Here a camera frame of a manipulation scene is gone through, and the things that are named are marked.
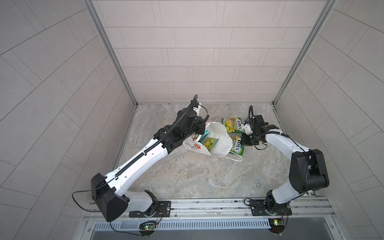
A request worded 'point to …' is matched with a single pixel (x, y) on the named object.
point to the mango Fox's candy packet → (210, 143)
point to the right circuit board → (277, 225)
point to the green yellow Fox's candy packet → (233, 124)
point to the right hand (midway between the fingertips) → (240, 141)
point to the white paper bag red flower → (217, 130)
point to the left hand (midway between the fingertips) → (208, 118)
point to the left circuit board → (148, 226)
